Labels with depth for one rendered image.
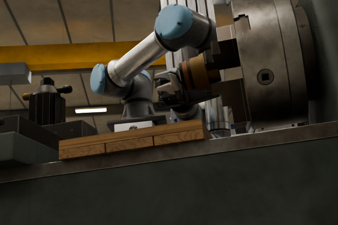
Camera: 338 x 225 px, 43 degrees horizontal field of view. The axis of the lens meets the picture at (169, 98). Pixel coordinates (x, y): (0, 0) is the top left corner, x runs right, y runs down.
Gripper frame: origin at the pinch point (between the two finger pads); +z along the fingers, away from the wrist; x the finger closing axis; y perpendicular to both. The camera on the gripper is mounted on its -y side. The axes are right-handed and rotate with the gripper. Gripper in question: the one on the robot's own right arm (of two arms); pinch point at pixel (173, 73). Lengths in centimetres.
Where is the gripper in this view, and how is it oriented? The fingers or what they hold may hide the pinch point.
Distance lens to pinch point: 103.3
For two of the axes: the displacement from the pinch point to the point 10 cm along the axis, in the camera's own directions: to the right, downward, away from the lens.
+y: -9.7, 1.6, 1.9
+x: -0.9, -9.3, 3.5
